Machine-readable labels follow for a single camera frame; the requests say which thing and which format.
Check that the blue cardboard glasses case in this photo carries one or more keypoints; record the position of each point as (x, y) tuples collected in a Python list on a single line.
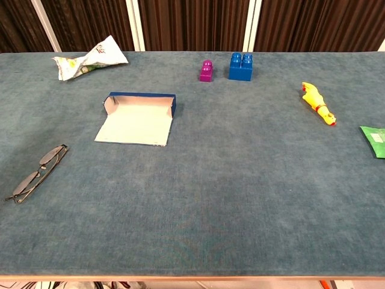
[(135, 126)]

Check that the thin-framed eyeglasses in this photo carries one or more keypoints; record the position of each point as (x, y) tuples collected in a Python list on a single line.
[(51, 154)]

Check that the teal table cloth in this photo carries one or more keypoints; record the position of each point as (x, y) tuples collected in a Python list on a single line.
[(210, 180)]

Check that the purple toy brick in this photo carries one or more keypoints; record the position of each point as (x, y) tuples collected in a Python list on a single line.
[(206, 74)]

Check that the blue toy brick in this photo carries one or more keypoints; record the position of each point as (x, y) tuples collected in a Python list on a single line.
[(240, 71)]

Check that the dark brown pleated curtain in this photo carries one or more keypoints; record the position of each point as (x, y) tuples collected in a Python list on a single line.
[(90, 21), (192, 24), (18, 24), (316, 24)]

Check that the crumpled white snack bag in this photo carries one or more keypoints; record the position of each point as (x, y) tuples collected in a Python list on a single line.
[(99, 57)]

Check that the yellow rubber chicken toy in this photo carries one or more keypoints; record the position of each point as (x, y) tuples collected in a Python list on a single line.
[(314, 97)]

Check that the green foil packet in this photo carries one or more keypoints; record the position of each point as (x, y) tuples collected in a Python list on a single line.
[(376, 141)]

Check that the white metal frame post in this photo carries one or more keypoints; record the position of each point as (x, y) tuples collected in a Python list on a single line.
[(382, 46), (45, 24), (135, 27), (252, 24)]

